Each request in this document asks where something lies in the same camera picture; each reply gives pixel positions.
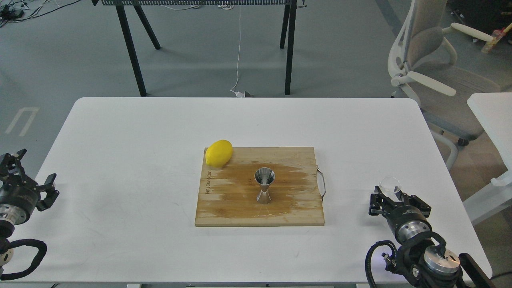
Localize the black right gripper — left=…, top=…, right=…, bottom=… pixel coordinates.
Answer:
left=369, top=186, right=432, bottom=244

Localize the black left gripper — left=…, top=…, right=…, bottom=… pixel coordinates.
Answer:
left=0, top=149, right=59, bottom=224

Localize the small clear glass cup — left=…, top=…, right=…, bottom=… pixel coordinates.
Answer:
left=378, top=176, right=402, bottom=199

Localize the steel double jigger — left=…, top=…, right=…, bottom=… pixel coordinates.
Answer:
left=254, top=167, right=276, bottom=204

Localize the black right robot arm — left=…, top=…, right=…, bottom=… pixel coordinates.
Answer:
left=364, top=186, right=494, bottom=288

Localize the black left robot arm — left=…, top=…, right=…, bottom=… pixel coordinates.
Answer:
left=0, top=149, right=59, bottom=281

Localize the white side table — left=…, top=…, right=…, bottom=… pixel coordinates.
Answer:
left=463, top=92, right=512, bottom=225

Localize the grey white office chair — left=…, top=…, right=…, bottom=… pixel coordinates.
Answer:
left=388, top=0, right=501, bottom=169

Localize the wooden cutting board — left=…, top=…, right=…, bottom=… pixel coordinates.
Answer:
left=194, top=146, right=325, bottom=227

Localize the yellow lemon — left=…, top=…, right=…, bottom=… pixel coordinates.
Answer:
left=205, top=139, right=233, bottom=168

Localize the yellow red object on floor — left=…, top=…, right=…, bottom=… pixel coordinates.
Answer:
left=481, top=23, right=512, bottom=54

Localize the metal board handle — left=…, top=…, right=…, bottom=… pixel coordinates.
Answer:
left=316, top=164, right=327, bottom=201

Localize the floor cable bundle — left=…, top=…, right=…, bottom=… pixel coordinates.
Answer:
left=0, top=0, right=82, bottom=28

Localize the white hanging cable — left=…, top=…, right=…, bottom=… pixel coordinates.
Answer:
left=230, top=5, right=246, bottom=98

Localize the black metal frame table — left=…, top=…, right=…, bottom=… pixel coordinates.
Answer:
left=91, top=0, right=308, bottom=97

